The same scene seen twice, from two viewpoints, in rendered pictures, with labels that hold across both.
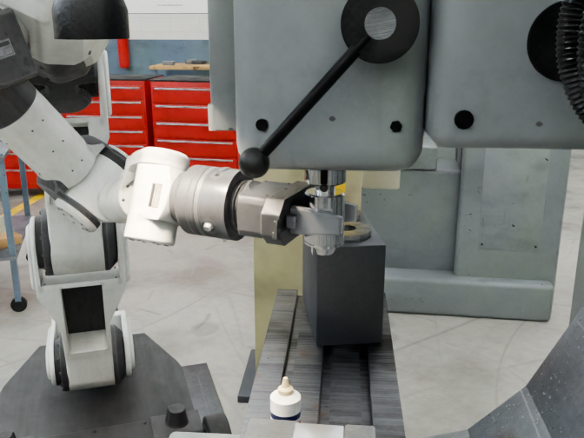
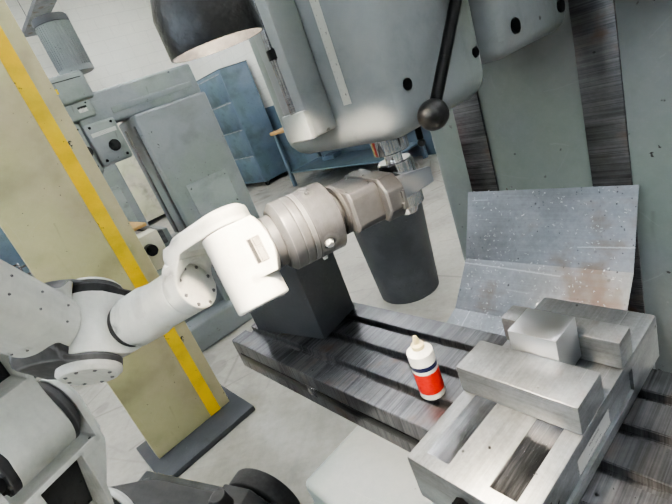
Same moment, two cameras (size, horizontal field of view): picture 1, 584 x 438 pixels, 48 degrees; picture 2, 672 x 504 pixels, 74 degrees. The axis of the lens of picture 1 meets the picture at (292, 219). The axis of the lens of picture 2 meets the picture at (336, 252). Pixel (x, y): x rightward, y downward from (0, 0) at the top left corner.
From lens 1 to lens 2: 0.57 m
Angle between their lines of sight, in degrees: 38
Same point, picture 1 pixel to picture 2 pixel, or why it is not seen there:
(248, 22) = not seen: outside the picture
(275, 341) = (295, 359)
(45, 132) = (22, 289)
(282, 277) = (136, 374)
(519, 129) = (534, 25)
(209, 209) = (328, 224)
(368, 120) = (461, 53)
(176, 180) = (267, 223)
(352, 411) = not seen: hidden behind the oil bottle
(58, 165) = (52, 323)
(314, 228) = (415, 187)
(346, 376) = (375, 335)
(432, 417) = not seen: hidden behind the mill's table
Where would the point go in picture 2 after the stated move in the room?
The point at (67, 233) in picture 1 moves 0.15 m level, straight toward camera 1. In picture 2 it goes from (17, 431) to (71, 436)
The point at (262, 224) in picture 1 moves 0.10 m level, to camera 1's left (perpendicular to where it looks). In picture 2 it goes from (391, 201) to (338, 242)
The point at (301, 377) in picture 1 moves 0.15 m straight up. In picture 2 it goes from (354, 358) to (327, 292)
